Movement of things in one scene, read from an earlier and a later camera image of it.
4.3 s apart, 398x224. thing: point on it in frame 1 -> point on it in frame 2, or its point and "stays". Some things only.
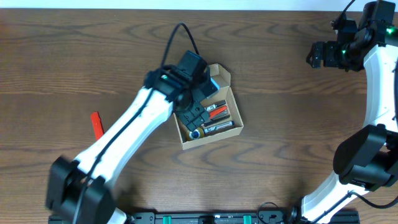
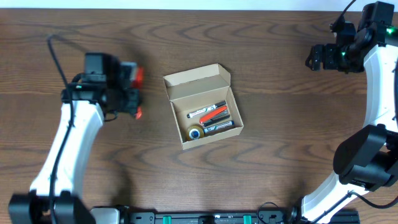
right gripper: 328,58 stays
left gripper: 192,116 -> 134,102
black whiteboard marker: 214,106 stays
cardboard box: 222,77 stays
